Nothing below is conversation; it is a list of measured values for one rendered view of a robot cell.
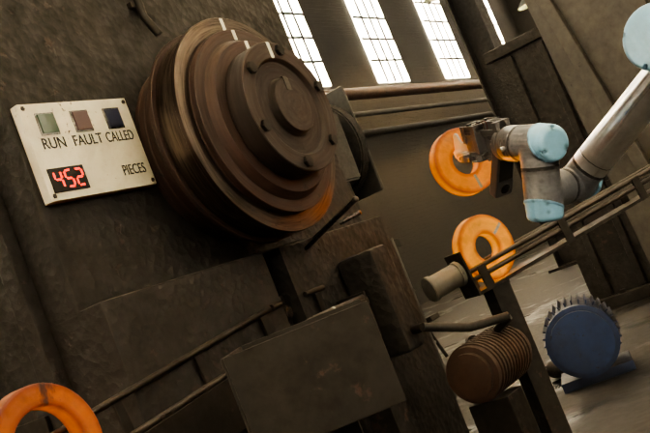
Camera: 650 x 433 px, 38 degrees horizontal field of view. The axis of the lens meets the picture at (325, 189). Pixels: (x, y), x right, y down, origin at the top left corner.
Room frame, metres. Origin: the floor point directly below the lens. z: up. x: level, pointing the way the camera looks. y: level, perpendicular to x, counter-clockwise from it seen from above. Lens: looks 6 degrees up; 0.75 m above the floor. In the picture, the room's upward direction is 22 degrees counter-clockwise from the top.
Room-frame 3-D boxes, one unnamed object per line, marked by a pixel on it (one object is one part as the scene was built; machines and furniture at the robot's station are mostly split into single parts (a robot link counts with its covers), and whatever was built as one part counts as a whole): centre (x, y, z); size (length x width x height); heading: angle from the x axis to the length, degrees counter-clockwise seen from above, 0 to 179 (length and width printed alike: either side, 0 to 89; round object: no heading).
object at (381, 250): (2.12, -0.02, 0.68); 0.11 x 0.08 x 0.24; 57
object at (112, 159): (1.69, 0.37, 1.15); 0.26 x 0.02 x 0.18; 147
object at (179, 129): (1.91, 0.10, 1.11); 0.47 x 0.06 x 0.47; 147
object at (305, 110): (1.86, 0.01, 1.11); 0.28 x 0.06 x 0.28; 147
